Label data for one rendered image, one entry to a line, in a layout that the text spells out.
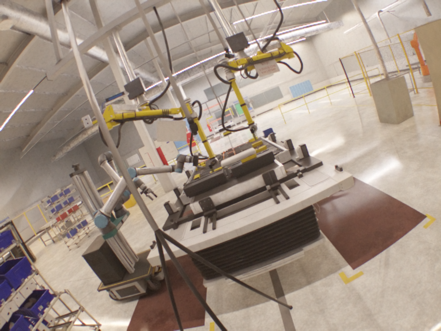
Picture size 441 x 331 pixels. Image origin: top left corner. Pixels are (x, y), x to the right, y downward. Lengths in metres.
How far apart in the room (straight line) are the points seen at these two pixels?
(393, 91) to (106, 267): 6.25
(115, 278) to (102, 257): 0.34
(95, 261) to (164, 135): 1.80
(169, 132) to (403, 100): 5.17
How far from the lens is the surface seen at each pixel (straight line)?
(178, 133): 2.29
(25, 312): 2.78
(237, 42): 2.49
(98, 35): 3.10
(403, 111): 5.71
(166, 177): 7.48
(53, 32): 3.80
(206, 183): 2.00
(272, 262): 1.73
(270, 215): 1.49
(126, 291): 2.94
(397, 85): 5.63
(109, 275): 2.96
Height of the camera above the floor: 1.57
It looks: 12 degrees down
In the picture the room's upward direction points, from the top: 25 degrees counter-clockwise
